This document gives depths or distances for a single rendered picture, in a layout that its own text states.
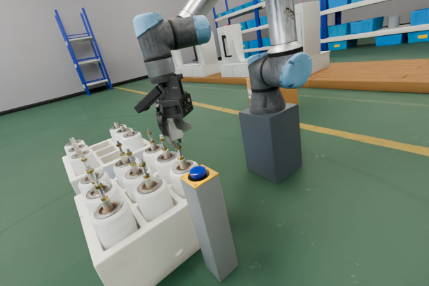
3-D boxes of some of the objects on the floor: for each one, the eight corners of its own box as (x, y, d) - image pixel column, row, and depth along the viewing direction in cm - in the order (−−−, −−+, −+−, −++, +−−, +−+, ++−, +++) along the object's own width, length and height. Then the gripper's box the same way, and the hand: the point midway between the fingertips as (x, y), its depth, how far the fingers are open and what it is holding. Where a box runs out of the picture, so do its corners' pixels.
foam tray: (138, 154, 149) (129, 130, 142) (163, 173, 119) (154, 143, 113) (75, 184, 127) (61, 157, 121) (87, 215, 98) (69, 182, 91)
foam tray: (176, 183, 107) (166, 151, 101) (230, 224, 77) (220, 182, 71) (92, 233, 86) (73, 196, 80) (120, 315, 56) (93, 267, 50)
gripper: (168, 77, 53) (189, 154, 61) (187, 69, 63) (203, 136, 70) (140, 82, 56) (163, 154, 64) (162, 74, 66) (179, 137, 73)
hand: (174, 141), depth 67 cm, fingers open, 3 cm apart
